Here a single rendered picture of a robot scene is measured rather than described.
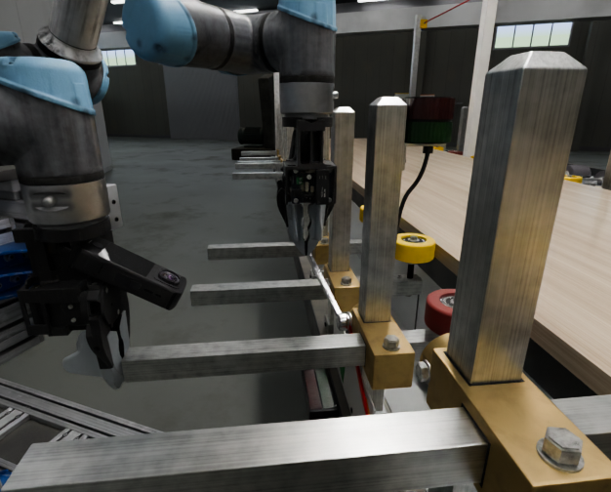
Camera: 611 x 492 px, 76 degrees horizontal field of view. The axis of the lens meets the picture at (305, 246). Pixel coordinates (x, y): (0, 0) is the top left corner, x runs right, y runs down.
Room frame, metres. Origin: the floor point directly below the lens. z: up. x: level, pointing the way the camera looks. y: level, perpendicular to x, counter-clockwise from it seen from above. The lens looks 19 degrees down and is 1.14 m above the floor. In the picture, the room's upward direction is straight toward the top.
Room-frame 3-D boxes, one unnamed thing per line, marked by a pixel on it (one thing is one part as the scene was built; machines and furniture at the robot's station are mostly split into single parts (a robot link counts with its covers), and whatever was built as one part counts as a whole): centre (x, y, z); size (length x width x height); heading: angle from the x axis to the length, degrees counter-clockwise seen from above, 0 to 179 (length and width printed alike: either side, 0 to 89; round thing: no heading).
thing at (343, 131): (0.73, -0.07, 0.90); 0.04 x 0.04 x 0.48; 6
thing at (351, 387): (0.51, -0.07, 0.75); 0.26 x 0.01 x 0.10; 6
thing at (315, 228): (0.58, -0.02, 0.96); 0.06 x 0.03 x 0.09; 6
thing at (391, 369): (0.46, -0.10, 0.84); 0.14 x 0.06 x 0.05; 6
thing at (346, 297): (0.70, -0.07, 0.81); 0.14 x 0.06 x 0.05; 6
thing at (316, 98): (0.58, -0.01, 1.15); 0.08 x 0.08 x 0.05
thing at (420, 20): (3.40, -0.88, 1.25); 0.09 x 0.08 x 1.10; 6
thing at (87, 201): (0.40, 0.24, 1.05); 0.08 x 0.08 x 0.05
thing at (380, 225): (0.48, -0.09, 0.91); 0.04 x 0.04 x 0.48; 6
